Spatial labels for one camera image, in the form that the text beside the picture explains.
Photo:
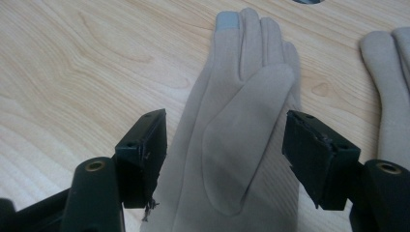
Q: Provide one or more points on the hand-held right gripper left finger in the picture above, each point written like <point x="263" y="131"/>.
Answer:
<point x="145" y="161"/>

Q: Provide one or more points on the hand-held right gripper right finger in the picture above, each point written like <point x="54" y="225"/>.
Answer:
<point x="319" y="158"/>

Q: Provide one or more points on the beige knit glove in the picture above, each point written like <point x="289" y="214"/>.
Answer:
<point x="225" y="129"/>
<point x="391" y="96"/>

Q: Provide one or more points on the dark round table grommet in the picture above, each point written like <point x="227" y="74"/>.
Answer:
<point x="307" y="1"/>

